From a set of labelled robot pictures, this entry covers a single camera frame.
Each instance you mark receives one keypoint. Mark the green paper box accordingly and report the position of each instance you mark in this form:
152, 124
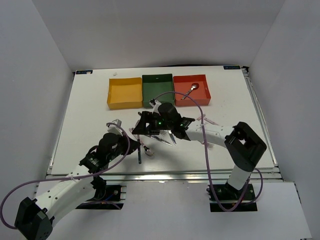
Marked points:
155, 84

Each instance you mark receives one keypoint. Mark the black patterned handle knife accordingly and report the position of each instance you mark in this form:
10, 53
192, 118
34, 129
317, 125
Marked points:
154, 137

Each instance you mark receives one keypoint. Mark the blue corner label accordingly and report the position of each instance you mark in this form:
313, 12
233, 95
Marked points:
231, 67
84, 72

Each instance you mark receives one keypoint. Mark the red paper box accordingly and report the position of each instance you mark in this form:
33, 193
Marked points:
183, 83

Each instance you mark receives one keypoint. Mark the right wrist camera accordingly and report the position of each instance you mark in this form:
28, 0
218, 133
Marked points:
155, 104

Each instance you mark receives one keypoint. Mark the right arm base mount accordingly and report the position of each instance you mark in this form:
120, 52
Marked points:
229, 198

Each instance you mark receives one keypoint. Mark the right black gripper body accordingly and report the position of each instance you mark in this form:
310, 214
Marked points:
158, 124

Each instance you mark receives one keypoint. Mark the right blue corner label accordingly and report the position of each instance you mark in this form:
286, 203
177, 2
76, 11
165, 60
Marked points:
231, 67

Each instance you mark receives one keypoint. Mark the pink handled knife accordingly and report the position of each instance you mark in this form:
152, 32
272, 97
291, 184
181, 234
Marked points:
211, 121

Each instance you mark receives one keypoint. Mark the black handled spoon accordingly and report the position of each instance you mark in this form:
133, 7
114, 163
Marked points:
193, 87

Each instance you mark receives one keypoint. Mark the left blue corner label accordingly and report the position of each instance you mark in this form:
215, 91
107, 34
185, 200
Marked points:
84, 72

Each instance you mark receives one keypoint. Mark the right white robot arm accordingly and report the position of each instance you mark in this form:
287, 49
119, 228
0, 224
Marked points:
245, 147

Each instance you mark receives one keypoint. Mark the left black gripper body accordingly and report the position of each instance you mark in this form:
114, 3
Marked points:
121, 148

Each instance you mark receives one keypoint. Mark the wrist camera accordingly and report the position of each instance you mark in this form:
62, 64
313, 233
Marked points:
114, 127
155, 104

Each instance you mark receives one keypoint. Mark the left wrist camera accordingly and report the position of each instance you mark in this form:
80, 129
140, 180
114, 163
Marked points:
114, 127

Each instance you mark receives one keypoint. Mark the teal handled knife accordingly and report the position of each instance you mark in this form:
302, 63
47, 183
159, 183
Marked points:
172, 137

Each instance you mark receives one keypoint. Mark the black patterned handle fork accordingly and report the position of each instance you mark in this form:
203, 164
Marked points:
161, 132

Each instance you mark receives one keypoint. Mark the teal handled spoon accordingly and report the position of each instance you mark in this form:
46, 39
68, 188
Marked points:
139, 153

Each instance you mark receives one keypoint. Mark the yellow paper box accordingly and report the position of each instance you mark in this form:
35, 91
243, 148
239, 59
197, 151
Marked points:
125, 93

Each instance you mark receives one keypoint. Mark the teal handled fork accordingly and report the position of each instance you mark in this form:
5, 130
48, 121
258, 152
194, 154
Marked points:
210, 145

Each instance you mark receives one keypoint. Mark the pink handled spoon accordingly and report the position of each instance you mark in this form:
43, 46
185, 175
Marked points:
146, 149

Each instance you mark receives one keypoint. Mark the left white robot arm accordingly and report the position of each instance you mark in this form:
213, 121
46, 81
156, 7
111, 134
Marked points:
37, 217

